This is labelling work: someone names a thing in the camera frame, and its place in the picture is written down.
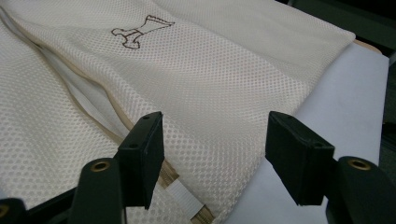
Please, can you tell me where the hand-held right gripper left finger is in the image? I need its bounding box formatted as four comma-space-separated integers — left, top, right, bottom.
117, 110, 165, 210

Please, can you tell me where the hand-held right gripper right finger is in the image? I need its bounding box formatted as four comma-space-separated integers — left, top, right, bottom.
264, 110, 336, 207

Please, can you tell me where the cream mesh garment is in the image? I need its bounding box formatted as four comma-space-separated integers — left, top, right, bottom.
0, 0, 357, 224

